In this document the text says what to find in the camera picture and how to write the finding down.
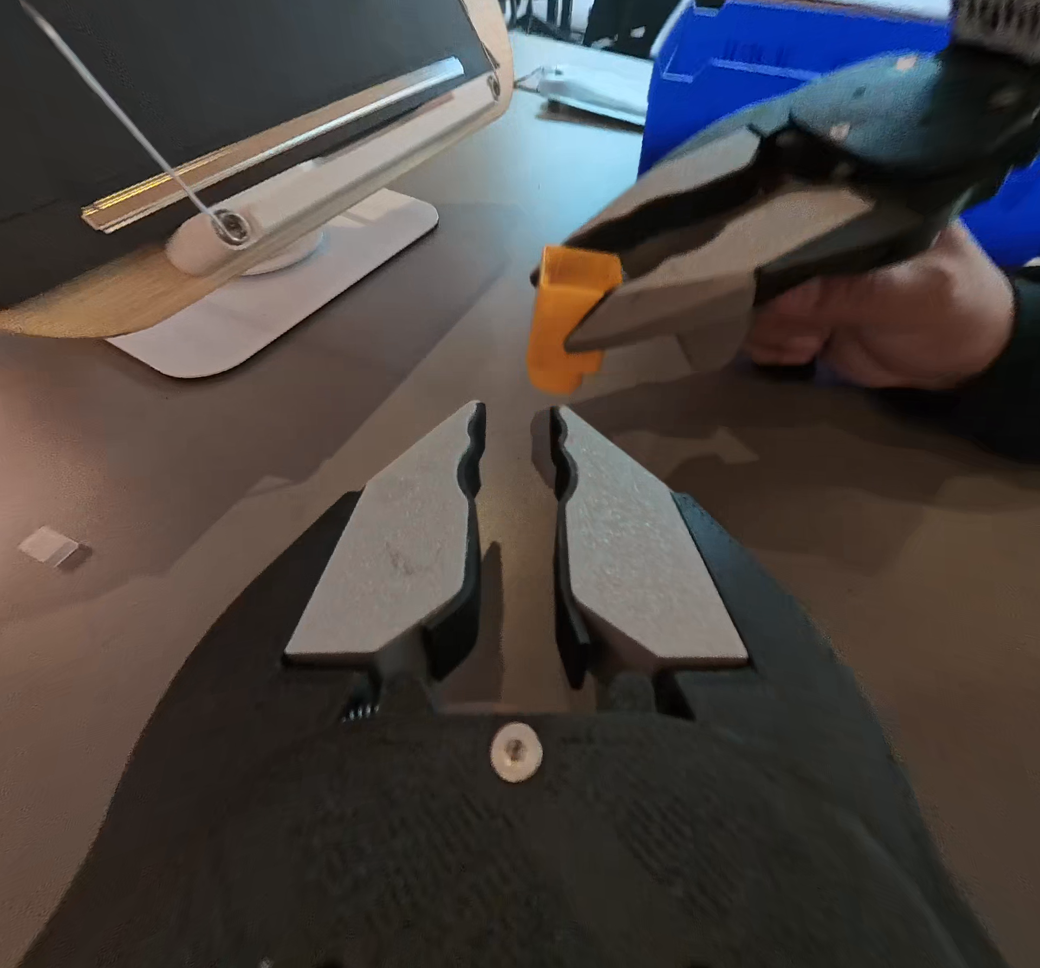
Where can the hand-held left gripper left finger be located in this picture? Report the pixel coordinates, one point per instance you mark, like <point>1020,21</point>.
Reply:
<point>390,570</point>

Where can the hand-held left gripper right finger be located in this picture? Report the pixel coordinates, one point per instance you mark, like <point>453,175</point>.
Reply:
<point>642,570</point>

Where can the orange plastic piece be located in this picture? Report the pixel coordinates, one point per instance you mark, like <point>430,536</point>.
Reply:
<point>552,334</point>

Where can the large blue storage bin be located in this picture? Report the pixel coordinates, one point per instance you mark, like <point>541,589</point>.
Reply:
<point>715,66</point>

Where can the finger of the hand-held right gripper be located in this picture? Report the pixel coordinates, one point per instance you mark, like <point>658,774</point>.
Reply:
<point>731,253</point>
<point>691,180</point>

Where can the person's right hand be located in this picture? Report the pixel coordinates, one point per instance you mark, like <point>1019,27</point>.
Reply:
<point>910,318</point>

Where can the white flat device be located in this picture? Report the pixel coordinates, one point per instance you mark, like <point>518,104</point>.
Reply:
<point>593,90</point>

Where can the black board with wooden rim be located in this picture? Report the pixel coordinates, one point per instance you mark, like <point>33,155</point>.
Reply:
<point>203,25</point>

